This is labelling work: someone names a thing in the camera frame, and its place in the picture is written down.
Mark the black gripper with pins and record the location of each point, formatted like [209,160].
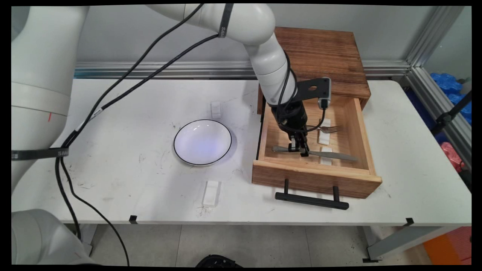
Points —
[293,116]

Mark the silver table knife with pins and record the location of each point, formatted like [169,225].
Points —
[339,156]

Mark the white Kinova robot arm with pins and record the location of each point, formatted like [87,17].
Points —
[256,22]

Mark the white cutlery rest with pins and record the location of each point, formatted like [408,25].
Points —
[216,110]
[211,192]
[324,139]
[326,149]

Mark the light wooden drawer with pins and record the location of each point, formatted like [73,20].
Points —
[301,177]

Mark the silver fork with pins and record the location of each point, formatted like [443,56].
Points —
[331,128]

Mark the white plate with black rim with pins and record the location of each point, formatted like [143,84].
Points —
[203,143]

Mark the dark wooden drawer cabinet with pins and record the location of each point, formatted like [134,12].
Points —
[331,56]

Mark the black table edge clip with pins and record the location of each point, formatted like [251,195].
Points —
[133,219]
[409,221]

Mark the black round floor object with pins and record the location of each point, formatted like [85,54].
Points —
[218,262]

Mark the grey table leg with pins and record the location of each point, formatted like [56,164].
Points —
[406,241]
[89,235]

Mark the red plastic bag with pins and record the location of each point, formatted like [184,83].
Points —
[452,154]

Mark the black tripod pole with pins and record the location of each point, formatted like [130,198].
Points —
[452,113]

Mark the blue plastic bags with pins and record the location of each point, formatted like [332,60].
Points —
[446,82]

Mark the orange box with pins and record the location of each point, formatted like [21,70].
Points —
[448,246]

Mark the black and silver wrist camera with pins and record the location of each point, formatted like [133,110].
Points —
[303,90]

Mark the aluminium side rail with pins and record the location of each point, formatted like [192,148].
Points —
[440,109]

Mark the aluminium rear rail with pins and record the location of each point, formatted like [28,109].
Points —
[169,69]

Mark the aluminium corner post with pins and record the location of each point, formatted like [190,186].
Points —
[433,37]

